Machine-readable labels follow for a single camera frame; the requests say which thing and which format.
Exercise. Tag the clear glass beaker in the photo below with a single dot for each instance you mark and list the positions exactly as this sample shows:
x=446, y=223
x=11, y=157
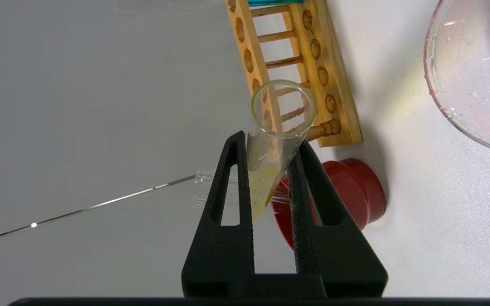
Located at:
x=462, y=63

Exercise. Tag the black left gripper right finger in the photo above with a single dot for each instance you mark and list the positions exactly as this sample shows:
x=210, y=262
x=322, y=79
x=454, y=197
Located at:
x=334, y=263

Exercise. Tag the wooden test tube rack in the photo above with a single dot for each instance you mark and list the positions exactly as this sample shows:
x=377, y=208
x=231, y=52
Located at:
x=343, y=114

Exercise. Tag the test tube with teal pigment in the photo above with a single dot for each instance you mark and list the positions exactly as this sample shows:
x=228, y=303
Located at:
x=270, y=2

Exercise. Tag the test tube with yellow pigment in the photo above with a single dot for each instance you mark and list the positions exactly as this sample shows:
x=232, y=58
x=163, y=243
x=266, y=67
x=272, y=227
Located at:
x=266, y=170

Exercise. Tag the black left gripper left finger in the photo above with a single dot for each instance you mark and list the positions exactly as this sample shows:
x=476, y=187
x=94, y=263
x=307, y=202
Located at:
x=215, y=255

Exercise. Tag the dark red cup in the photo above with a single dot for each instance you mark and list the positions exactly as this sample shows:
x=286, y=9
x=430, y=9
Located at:
x=355, y=191

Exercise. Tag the test tube with red pigment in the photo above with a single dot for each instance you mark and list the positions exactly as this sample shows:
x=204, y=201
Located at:
x=204, y=176

